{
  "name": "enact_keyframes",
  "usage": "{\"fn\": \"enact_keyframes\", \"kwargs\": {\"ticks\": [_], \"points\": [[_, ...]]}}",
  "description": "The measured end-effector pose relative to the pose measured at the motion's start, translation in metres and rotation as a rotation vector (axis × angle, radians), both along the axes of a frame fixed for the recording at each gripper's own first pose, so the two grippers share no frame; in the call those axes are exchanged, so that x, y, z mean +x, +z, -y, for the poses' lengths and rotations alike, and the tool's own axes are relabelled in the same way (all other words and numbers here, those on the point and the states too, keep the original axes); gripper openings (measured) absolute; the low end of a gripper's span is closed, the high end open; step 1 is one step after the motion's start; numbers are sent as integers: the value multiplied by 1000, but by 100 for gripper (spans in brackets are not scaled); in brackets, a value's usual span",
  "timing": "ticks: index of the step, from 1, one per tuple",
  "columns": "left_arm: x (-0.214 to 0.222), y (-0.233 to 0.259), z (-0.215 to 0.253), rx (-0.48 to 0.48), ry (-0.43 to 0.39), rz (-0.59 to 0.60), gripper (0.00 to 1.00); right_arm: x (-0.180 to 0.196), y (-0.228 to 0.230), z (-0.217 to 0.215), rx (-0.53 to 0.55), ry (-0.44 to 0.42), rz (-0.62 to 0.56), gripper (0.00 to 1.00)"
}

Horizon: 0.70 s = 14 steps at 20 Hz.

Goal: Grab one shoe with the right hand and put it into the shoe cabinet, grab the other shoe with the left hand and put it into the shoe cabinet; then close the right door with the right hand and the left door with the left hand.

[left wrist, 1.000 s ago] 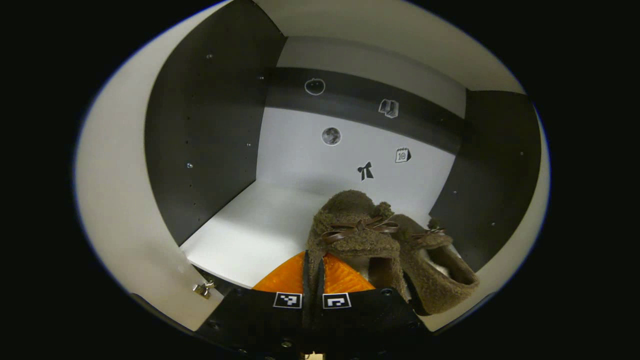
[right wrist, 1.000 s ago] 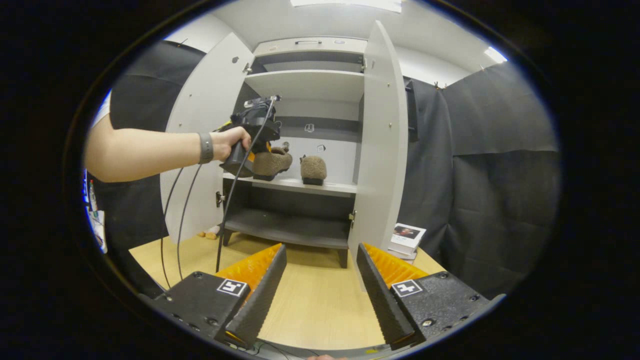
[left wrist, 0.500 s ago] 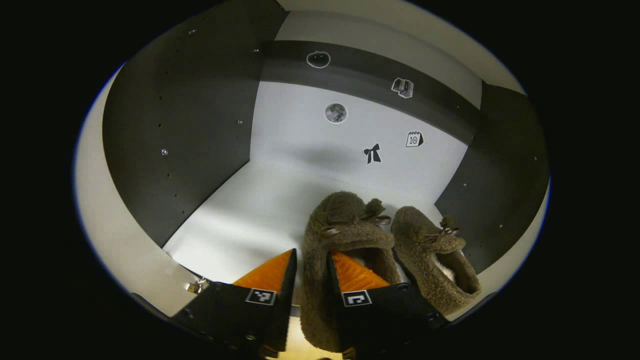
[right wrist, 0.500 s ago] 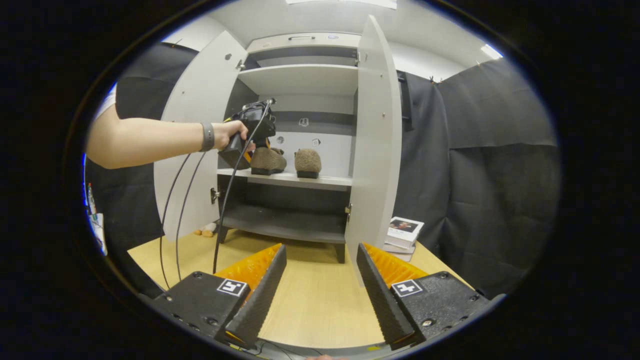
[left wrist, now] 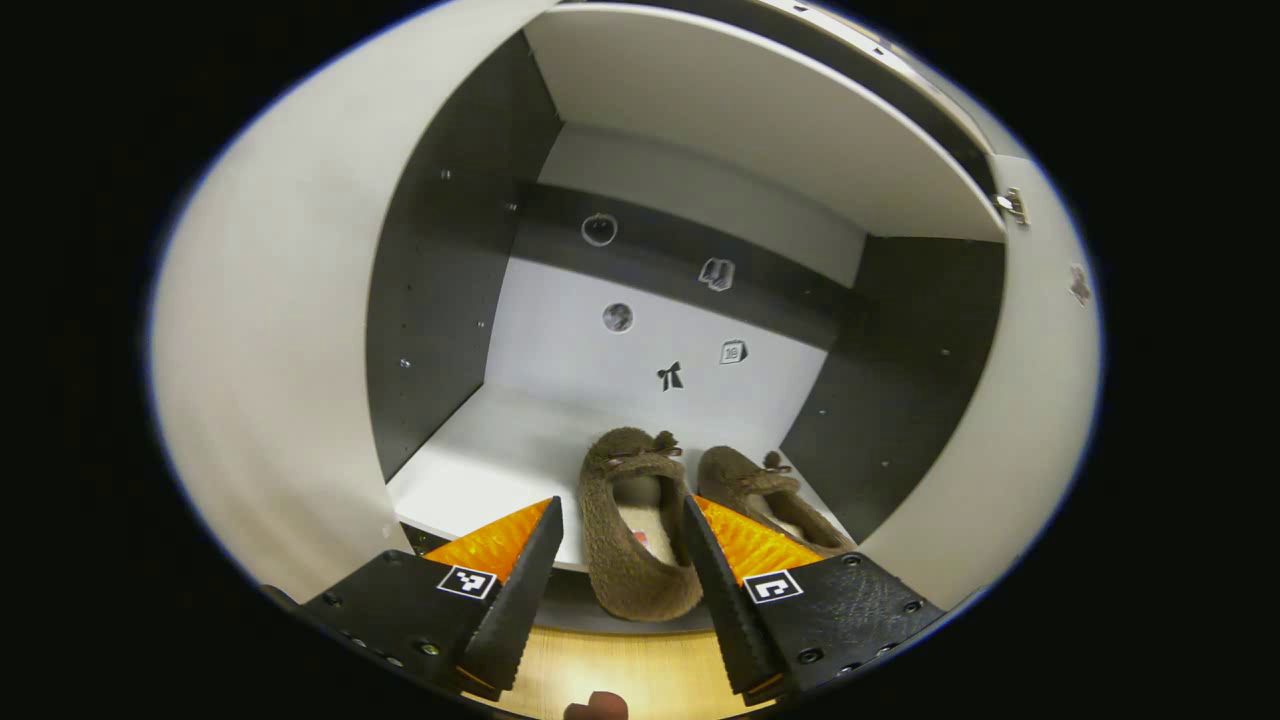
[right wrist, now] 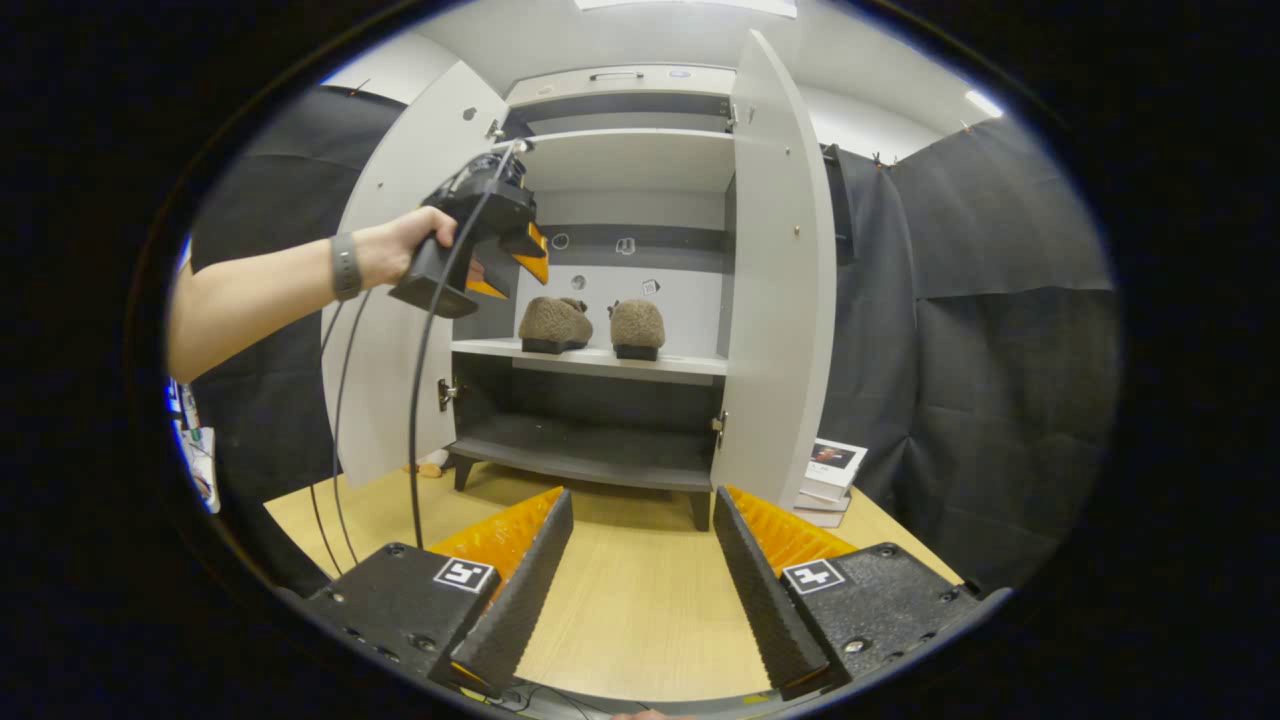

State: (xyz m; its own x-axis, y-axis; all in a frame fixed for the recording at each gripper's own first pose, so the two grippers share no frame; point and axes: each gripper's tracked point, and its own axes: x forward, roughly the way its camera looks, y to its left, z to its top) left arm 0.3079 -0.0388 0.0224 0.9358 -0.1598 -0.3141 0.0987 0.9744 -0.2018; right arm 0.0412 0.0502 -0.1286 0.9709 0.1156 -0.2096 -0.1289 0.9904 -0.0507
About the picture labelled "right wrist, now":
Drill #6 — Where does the grey wristband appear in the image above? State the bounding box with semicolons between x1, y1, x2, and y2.
330;232;363;303

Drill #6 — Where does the colourful printed paper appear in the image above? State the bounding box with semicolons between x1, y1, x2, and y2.
165;378;221;516

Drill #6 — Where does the white shoe cabinet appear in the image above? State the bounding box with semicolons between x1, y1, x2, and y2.
320;28;839;533

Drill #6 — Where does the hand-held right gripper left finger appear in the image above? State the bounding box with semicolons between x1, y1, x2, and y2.
300;487;575;699

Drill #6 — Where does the white cabinet door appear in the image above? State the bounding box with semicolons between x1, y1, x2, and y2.
712;28;839;511
320;60;511;491

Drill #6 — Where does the thin black cable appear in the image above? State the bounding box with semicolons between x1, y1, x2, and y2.
332;288;373;569
308;300;346;579

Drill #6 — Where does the long ceiling light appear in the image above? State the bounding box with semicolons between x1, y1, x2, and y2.
575;0;798;19

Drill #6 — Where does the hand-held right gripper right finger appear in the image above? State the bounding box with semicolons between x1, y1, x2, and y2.
712;485;986;701

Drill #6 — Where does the brown fuzzy shoe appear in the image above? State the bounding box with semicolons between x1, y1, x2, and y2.
608;298;667;362
517;296;594;355

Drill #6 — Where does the black backdrop cloth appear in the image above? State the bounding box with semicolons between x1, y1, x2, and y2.
190;85;1121;591

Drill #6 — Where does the white book with portrait cover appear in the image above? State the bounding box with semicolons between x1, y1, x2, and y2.
803;438;869;501

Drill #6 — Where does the thick black cable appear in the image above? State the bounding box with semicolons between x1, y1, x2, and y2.
408;140;529;551

